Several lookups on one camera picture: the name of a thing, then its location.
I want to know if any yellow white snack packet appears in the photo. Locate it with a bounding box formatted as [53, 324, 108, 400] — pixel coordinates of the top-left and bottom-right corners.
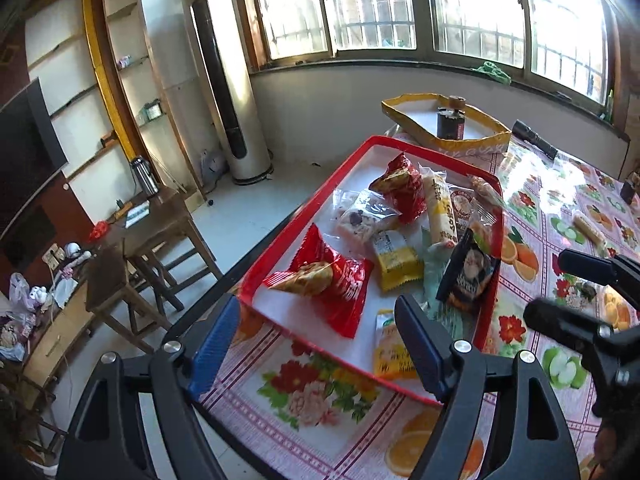
[373, 309, 418, 382]

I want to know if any person's right hand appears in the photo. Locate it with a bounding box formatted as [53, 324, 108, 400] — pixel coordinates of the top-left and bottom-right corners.
[590, 425, 639, 480]

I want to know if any yellow cardboard box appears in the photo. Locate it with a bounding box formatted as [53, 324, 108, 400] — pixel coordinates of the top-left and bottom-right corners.
[381, 93, 511, 157]

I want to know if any green snack packet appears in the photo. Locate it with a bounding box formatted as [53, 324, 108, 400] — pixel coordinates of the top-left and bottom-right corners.
[422, 228, 474, 340]

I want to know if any wooden stool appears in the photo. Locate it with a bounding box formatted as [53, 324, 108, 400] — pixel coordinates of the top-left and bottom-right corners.
[86, 248, 171, 354]

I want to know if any dark blue snack bag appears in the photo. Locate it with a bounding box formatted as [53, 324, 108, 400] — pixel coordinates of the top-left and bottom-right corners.
[436, 228, 500, 314]

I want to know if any large red snack bag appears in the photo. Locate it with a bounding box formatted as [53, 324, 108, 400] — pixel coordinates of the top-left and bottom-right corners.
[262, 223, 374, 339]

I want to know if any white tower air conditioner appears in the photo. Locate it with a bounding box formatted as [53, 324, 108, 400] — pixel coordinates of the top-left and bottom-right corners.
[182, 0, 273, 185]

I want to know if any floral fruit tablecloth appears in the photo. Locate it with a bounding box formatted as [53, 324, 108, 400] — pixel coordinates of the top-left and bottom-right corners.
[201, 144, 639, 479]

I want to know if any small green label bread packet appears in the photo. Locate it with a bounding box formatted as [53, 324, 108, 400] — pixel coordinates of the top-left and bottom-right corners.
[573, 210, 606, 250]

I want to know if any black television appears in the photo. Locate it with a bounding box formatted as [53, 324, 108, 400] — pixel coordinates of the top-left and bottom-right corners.
[0, 79, 67, 235]

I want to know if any window with metal bars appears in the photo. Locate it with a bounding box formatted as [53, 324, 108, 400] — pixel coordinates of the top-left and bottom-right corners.
[238, 0, 618, 113]

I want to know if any long yellow cake packet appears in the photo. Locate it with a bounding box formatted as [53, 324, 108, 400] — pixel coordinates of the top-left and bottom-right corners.
[422, 168, 458, 248]

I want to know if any dark jar with cork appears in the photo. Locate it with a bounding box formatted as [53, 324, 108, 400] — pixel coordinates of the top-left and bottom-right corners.
[620, 171, 640, 205]

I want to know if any red rectangular tray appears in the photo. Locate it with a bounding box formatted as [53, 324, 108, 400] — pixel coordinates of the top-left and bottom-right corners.
[238, 136, 502, 402]

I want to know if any small red snack bag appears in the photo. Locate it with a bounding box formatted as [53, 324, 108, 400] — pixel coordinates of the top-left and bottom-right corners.
[369, 153, 426, 224]

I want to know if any wall shelf unit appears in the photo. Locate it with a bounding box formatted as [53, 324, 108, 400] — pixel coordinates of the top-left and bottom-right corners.
[23, 0, 204, 222]

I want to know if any black flashlight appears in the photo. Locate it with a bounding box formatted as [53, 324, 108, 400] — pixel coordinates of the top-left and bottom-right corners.
[511, 120, 558, 162]

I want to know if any steel kettle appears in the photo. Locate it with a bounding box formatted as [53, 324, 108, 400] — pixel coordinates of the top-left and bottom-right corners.
[130, 156, 160, 197]

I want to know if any clear nougat packet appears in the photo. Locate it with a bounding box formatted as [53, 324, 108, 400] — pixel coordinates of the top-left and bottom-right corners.
[333, 190, 399, 246]

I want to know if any wooden side table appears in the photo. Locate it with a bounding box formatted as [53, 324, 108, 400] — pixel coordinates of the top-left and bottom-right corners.
[101, 188, 222, 311]

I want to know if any round red label pastry packet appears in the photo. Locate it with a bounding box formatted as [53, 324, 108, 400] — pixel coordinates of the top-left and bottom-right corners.
[449, 184, 482, 236]

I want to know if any dark bottle in box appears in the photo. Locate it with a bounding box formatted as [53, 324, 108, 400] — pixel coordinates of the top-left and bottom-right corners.
[437, 96, 466, 141]

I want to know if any green cloth on windowsill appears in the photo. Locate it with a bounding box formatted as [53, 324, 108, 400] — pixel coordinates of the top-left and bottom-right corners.
[474, 61, 512, 86]

